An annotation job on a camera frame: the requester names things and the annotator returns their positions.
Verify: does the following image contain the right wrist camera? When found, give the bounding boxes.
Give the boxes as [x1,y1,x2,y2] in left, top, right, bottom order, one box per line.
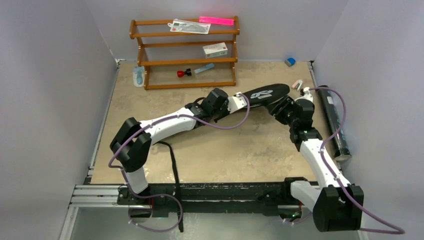
[298,87,314,103]

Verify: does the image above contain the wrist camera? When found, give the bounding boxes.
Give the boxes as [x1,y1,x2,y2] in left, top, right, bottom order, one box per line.
[227,92,249,114]
[298,87,314,103]

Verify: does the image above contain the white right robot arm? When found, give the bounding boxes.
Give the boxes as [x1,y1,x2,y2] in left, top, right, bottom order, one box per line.
[267,95,364,232]

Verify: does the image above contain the pink white small object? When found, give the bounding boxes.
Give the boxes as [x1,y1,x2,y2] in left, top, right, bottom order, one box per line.
[291,79,304,91]

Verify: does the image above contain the white red small box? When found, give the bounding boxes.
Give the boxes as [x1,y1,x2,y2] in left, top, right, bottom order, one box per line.
[202,42,228,59]

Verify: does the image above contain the blue small object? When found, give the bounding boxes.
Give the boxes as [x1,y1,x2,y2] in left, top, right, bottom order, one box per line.
[284,57,296,67]

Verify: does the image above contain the blue white packaged item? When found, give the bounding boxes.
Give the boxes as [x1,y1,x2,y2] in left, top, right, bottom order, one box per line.
[132,66,145,88]

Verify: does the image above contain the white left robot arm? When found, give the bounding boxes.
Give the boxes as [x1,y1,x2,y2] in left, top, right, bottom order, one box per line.
[109,88,229,205]

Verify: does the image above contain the aluminium frame rail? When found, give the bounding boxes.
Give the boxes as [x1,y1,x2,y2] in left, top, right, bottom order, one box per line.
[69,184,129,208]

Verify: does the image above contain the red black stamp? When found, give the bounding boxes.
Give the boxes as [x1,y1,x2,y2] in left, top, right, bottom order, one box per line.
[176,68,192,78]

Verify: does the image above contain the light blue tube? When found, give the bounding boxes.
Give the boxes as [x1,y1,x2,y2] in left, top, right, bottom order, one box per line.
[193,63,215,74]

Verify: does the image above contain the black shuttlecock tube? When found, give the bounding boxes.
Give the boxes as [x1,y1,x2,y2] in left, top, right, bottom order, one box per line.
[316,85,352,162]

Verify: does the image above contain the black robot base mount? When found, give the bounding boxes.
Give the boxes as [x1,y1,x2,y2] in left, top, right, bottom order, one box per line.
[117,181,308,221]

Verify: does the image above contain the black racket bag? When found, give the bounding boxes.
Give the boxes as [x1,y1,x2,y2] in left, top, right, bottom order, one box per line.
[243,83,290,108]

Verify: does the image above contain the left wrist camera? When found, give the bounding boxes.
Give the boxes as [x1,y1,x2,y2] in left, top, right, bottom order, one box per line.
[227,92,249,114]

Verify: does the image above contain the pink ruler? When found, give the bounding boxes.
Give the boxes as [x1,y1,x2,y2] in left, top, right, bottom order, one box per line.
[198,16,235,26]

